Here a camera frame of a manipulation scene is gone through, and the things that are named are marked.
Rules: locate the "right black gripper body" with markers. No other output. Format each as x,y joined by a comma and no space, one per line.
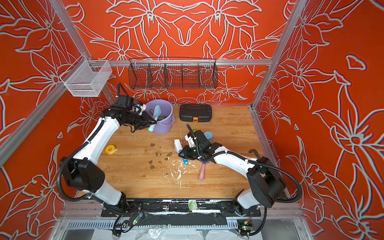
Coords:
195,152

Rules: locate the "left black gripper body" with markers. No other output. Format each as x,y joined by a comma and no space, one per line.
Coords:
140,121

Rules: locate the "light blue trowel front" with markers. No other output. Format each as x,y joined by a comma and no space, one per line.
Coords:
156,114

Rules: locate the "light blue trowel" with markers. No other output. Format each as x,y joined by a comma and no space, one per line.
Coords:
209,135
156,114

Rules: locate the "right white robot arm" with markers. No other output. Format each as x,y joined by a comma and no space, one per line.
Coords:
265,180

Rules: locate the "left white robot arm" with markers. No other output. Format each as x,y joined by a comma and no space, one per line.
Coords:
79,177

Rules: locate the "light blue trowel back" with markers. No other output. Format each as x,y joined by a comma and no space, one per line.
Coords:
209,135

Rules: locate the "purple plastic bucket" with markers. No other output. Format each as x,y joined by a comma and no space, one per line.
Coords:
164,126

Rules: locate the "black plastic tool case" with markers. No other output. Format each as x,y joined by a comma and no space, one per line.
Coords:
195,113

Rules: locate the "yellow tape roll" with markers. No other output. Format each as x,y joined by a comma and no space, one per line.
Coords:
111,149

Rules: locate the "black hex key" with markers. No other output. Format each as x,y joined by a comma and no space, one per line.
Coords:
255,152

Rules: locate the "green round sticker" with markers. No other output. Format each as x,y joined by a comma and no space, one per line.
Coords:
192,205

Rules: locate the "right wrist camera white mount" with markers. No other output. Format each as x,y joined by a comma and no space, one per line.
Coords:
190,141

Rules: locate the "purple trowel pink handle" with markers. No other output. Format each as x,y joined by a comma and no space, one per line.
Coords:
202,171

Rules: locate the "white wire mesh basket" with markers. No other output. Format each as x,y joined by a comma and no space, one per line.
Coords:
86,78

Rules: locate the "black wire wall basket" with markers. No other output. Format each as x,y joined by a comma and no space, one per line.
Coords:
173,73

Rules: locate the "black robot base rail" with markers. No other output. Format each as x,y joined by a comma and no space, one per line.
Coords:
179,212

